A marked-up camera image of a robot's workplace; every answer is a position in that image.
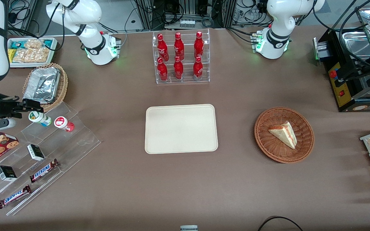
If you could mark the teal snack pack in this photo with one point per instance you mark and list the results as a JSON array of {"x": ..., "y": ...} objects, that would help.
[{"x": 18, "y": 44}]

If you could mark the aluminium foil tray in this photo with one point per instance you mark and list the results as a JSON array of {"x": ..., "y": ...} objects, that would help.
[{"x": 42, "y": 85}]

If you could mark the cream plastic tray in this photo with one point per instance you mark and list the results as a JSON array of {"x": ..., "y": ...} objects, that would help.
[{"x": 181, "y": 129}]

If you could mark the yellow snack pack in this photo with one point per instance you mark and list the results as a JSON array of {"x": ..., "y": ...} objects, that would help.
[{"x": 11, "y": 55}]

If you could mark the stainless steel tray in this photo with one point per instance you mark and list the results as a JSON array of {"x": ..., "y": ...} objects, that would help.
[{"x": 353, "y": 43}]

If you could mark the small grey device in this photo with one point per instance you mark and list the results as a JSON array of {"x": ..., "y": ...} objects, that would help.
[{"x": 189, "y": 228}]

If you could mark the snickers chocolate bar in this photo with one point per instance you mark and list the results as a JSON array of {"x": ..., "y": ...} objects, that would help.
[
  {"x": 14, "y": 196},
  {"x": 43, "y": 170}
]

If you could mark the clear bag of crackers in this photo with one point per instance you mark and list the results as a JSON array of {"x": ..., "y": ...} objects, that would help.
[{"x": 32, "y": 53}]

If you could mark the green gum bottle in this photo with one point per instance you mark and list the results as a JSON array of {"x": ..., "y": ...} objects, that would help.
[{"x": 39, "y": 118}]

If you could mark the black sealing machine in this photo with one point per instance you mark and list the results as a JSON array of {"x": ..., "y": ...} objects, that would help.
[{"x": 342, "y": 93}]

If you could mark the red cola bottle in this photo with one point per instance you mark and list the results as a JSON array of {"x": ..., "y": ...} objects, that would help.
[
  {"x": 198, "y": 68},
  {"x": 179, "y": 46},
  {"x": 198, "y": 45},
  {"x": 162, "y": 70},
  {"x": 178, "y": 69},
  {"x": 162, "y": 48}
]

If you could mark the light wicker basket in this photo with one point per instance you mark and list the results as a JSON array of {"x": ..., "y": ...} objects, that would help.
[{"x": 63, "y": 85}]

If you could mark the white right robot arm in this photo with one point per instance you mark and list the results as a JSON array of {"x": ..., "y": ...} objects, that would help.
[{"x": 99, "y": 48}]

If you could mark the clear acrylic stepped display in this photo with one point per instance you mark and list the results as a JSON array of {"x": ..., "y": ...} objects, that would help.
[{"x": 75, "y": 144}]

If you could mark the red gum bottle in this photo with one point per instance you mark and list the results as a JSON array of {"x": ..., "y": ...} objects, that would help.
[{"x": 63, "y": 123}]

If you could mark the round brown wicker basket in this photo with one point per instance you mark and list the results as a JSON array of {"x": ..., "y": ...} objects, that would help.
[{"x": 268, "y": 147}]

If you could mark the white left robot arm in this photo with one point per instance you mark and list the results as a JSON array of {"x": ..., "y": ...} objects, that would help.
[{"x": 273, "y": 41}]

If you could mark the white power strip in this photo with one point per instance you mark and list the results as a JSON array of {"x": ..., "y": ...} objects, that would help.
[{"x": 187, "y": 23}]

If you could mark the wrapped sandwich wedge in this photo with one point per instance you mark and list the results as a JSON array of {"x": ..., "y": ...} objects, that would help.
[{"x": 284, "y": 134}]

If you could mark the small black box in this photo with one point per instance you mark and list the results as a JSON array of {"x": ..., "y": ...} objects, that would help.
[
  {"x": 36, "y": 152},
  {"x": 6, "y": 173}
]

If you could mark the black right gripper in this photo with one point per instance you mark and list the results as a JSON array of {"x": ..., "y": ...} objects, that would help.
[{"x": 4, "y": 108}]

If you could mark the white plastic snack bin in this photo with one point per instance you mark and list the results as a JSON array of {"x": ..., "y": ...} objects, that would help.
[{"x": 54, "y": 53}]

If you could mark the clear acrylic bottle rack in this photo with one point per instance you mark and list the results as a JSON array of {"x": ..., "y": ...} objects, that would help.
[{"x": 185, "y": 80}]

